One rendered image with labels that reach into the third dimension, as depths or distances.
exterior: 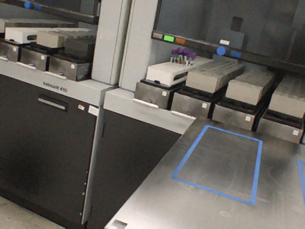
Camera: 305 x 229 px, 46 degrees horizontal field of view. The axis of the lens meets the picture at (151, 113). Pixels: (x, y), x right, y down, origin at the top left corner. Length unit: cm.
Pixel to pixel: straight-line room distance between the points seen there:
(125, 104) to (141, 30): 29
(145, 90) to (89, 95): 25
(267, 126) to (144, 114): 44
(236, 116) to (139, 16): 53
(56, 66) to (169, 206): 106
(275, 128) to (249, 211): 64
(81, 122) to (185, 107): 46
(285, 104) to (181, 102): 35
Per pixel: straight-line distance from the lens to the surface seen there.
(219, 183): 66
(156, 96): 130
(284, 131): 122
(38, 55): 157
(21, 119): 170
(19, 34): 168
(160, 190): 59
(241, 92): 128
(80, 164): 156
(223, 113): 123
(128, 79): 144
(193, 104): 126
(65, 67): 149
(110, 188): 152
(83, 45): 152
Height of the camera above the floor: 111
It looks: 18 degrees down
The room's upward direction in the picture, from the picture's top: 11 degrees clockwise
